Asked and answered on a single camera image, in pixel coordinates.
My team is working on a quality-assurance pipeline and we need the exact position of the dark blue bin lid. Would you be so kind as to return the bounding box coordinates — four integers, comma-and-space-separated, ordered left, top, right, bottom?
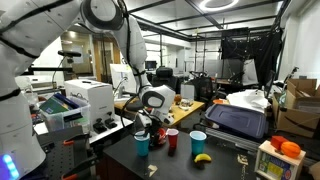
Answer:
205, 104, 266, 139

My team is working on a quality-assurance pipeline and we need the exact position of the wooden toy box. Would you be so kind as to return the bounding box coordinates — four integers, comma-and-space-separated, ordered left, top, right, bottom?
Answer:
254, 140, 306, 180

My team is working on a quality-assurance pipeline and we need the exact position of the black office chair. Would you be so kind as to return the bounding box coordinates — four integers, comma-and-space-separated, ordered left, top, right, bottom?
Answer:
151, 67, 178, 90

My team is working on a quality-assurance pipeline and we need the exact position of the clear plastic storage bin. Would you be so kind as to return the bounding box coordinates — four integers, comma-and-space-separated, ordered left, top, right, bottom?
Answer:
39, 97, 90, 133

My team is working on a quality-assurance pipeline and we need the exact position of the black curtain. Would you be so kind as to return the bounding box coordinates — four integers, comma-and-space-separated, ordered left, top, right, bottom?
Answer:
221, 28, 283, 85

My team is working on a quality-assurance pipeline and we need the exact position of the orange toy ball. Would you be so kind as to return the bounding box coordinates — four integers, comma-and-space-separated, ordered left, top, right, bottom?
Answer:
281, 141, 301, 158

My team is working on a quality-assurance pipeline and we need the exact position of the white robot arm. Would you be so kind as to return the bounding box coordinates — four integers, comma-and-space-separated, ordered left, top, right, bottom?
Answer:
0, 0, 175, 180

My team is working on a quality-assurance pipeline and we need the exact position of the yellow wooden desk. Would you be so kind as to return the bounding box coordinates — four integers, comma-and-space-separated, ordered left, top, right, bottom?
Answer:
114, 98, 205, 127

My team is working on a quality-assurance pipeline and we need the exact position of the red toy block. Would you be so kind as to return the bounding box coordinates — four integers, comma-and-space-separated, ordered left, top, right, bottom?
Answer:
271, 136, 287, 150

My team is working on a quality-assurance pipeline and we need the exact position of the black pegboard with clamps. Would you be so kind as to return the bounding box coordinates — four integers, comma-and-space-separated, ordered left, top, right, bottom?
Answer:
33, 127, 101, 180

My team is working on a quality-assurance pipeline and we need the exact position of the cardboard box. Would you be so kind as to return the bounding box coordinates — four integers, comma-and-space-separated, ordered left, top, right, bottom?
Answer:
272, 79, 320, 139

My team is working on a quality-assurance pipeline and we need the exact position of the red plate with toys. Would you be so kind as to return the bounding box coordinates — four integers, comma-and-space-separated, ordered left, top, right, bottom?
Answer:
151, 128, 166, 146

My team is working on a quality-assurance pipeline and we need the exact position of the white equipment box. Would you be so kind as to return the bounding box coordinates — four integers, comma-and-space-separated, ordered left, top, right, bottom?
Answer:
64, 79, 115, 128

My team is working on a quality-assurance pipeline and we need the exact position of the blue plastic cup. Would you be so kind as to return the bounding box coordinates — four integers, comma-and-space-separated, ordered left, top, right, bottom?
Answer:
189, 131, 207, 155
134, 131, 150, 156

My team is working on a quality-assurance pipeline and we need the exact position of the white computer monitor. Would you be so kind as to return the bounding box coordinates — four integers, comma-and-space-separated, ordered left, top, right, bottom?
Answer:
110, 64, 136, 93

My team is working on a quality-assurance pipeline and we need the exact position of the yellow toy banana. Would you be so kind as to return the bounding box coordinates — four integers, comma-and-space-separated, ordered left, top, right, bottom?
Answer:
194, 153, 212, 163

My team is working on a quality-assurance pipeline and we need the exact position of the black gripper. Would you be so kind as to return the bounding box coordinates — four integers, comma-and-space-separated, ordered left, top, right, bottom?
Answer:
148, 115, 162, 142

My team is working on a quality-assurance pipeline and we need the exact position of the red plastic cup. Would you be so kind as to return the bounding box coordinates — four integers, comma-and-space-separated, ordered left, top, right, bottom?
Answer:
166, 129, 179, 148

